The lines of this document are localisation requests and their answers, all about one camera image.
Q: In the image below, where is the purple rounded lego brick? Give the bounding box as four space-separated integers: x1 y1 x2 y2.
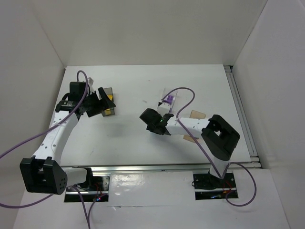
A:
164 95 175 104

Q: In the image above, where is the yellow lego plate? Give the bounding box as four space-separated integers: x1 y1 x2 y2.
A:
102 109 115 117

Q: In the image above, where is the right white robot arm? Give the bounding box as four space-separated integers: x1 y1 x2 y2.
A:
140 108 240 179

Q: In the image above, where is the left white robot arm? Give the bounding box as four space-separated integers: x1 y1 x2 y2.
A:
20 82 116 195

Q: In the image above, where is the smoky grey plastic container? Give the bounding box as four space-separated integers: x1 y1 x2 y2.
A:
98 87 116 117

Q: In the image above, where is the clear plastic container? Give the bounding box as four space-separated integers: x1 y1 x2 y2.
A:
157 87 178 116

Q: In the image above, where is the orange tinted plastic container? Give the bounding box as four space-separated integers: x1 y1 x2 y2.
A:
183 110 206 143

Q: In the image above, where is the aluminium rail front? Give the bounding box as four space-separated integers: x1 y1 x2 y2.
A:
59 162 215 174

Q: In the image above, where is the aluminium rail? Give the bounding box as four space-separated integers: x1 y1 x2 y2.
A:
59 162 215 174
224 65 262 168

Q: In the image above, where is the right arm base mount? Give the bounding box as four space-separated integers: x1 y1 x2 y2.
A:
191 173 238 200

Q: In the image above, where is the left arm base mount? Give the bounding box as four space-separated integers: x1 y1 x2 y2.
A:
64 175 110 203

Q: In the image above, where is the aluminium rail right side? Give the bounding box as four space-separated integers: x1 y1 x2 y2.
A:
224 65 262 168

